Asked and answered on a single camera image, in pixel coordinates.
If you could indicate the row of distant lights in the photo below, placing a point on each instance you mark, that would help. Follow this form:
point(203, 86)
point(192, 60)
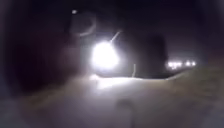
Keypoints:
point(180, 63)

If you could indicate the pale paved path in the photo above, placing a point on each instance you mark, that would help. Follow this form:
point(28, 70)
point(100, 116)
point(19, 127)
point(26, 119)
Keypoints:
point(110, 103)

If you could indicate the bright street lamp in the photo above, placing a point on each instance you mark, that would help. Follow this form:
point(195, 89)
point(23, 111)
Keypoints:
point(105, 56)

